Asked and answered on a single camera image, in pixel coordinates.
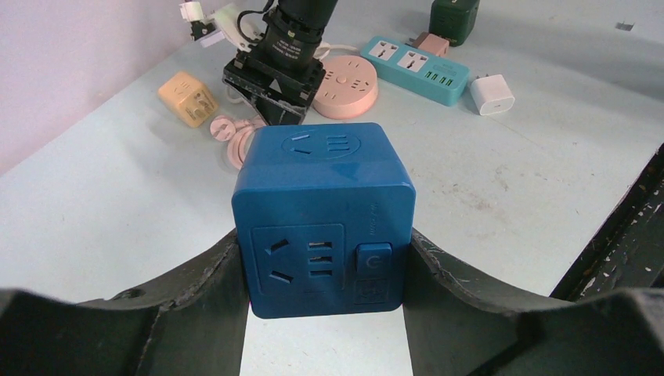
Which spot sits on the small pink plug adapter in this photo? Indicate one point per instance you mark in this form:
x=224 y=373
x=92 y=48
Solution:
x=430 y=43

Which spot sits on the teal power strip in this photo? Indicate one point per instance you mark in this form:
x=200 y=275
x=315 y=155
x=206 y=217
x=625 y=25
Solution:
x=433 y=77

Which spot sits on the black front rail frame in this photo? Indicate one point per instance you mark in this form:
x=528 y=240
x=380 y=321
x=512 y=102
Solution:
x=627 y=251

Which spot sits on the dark green cube socket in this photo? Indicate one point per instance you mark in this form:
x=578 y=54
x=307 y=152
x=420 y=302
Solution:
x=453 y=20

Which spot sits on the yellow cube socket adapter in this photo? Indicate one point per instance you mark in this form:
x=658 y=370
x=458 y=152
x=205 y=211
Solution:
x=188 y=98

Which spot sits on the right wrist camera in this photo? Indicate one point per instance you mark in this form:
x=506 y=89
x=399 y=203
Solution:
x=209 y=29

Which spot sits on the blue cube socket adapter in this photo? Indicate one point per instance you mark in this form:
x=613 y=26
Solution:
x=324 y=219

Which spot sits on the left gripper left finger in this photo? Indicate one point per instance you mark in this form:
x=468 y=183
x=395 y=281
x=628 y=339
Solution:
x=190 y=320

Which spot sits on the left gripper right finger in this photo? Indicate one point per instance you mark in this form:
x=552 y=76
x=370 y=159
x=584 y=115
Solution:
x=461 y=321

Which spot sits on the white usb charger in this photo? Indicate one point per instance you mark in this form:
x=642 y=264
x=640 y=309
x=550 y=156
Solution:
x=491 y=94

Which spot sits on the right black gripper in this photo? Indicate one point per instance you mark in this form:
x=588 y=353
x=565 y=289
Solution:
x=280 y=75

